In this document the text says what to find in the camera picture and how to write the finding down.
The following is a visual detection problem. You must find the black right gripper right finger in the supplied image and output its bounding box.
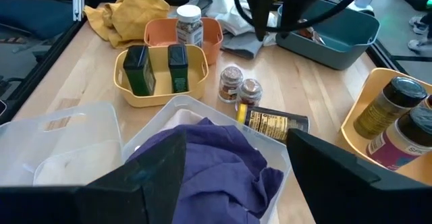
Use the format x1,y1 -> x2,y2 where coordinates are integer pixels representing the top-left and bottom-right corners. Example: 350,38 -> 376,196
286,128 -> 432,224

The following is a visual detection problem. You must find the person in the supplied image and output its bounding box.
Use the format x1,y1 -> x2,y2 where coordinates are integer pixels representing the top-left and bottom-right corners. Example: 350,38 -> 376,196
407,1 -> 432,53

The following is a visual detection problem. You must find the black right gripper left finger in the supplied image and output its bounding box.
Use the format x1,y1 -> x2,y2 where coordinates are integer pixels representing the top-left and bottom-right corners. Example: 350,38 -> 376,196
0,129 -> 188,224

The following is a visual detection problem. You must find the black-lid jar olive label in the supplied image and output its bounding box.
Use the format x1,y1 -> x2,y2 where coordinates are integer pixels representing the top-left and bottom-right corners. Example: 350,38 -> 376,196
353,76 -> 428,140

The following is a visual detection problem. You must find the black bottle yellow cap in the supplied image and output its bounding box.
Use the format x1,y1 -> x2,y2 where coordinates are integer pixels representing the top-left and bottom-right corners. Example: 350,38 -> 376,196
236,103 -> 311,144

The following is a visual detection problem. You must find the purple cloth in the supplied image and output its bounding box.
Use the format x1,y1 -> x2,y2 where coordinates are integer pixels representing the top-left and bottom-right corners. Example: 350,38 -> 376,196
126,117 -> 284,224

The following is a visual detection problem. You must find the small orange plastic bin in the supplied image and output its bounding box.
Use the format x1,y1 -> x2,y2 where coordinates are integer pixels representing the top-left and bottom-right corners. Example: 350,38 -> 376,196
144,17 -> 224,65

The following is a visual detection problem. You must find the grey cloth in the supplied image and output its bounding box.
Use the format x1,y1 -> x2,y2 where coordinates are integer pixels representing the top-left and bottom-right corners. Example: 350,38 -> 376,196
168,0 -> 271,59

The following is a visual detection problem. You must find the small cork-lid glass jar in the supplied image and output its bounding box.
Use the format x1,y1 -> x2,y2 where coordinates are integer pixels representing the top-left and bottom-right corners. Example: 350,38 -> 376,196
235,78 -> 263,112
217,65 -> 244,104

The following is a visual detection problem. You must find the clear plastic bin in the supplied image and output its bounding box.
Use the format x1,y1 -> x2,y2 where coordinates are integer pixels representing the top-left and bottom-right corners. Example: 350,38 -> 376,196
121,94 -> 293,224
0,101 -> 124,188

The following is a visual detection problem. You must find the small yellow plastic bin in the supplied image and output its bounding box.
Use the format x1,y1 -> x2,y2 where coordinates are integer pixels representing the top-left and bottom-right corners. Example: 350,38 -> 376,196
113,44 -> 209,109

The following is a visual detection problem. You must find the dark teal plastic bin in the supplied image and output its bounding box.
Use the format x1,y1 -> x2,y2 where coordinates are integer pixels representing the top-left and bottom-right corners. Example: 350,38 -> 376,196
275,0 -> 381,71

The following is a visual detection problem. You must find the silver aluminium extrusion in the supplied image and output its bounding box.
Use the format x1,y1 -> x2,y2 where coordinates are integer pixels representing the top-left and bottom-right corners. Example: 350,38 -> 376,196
72,0 -> 85,22

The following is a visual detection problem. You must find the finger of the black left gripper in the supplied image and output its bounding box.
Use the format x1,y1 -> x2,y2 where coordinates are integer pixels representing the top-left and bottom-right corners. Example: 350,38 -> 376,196
281,0 -> 315,38
244,0 -> 273,42

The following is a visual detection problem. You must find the mustard yellow cloth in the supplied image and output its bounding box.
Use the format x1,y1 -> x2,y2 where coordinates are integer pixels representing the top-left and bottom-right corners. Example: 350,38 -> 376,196
83,0 -> 171,49

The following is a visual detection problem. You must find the white-lid spice jar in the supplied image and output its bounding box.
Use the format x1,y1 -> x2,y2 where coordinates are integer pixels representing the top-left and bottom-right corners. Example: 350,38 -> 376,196
175,4 -> 205,49

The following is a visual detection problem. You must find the black-lid jar purple label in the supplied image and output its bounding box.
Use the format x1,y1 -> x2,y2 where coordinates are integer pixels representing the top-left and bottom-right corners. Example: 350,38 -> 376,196
366,107 -> 432,171

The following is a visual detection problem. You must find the clear plastic spice packet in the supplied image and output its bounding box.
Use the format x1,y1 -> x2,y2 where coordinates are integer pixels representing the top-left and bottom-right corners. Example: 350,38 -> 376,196
296,18 -> 327,46

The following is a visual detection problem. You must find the white cloth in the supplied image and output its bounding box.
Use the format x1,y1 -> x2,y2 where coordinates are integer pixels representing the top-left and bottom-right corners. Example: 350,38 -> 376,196
209,0 -> 281,38

